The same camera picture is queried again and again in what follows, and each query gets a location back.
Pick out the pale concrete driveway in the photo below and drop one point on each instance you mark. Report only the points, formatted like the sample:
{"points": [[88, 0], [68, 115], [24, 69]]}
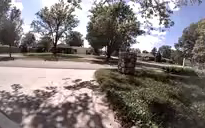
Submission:
{"points": [[30, 80]]}

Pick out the grass patch with ground cover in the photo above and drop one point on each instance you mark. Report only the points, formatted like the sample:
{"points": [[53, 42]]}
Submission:
{"points": [[156, 96]]}

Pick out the grass lawn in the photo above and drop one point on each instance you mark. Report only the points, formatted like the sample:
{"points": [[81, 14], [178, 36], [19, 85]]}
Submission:
{"points": [[53, 56]]}

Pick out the small dark tree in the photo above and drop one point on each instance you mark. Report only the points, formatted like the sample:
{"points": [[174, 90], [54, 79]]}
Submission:
{"points": [[75, 38], [28, 40]]}

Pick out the group of trees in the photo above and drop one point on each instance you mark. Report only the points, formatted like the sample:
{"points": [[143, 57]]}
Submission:
{"points": [[200, 40]]}

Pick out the tall spreading tree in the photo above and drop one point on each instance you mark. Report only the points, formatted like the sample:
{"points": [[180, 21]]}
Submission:
{"points": [[56, 20]]}

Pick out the stone pillar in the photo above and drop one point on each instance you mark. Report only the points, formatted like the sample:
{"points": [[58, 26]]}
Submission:
{"points": [[127, 62]]}

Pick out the low house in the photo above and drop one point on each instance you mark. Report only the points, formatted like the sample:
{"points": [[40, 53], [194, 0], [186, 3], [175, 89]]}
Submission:
{"points": [[71, 50]]}

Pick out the white post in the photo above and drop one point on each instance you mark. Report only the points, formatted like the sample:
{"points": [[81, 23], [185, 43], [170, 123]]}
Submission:
{"points": [[183, 62]]}

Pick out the large dense green tree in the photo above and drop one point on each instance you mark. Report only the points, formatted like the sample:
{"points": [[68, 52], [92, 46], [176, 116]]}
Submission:
{"points": [[113, 23]]}

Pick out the dark leafy tree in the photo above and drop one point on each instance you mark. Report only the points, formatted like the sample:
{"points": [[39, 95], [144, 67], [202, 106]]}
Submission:
{"points": [[6, 28]]}

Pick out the grey asphalt road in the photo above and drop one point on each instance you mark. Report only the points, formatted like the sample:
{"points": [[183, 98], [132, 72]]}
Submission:
{"points": [[56, 63]]}

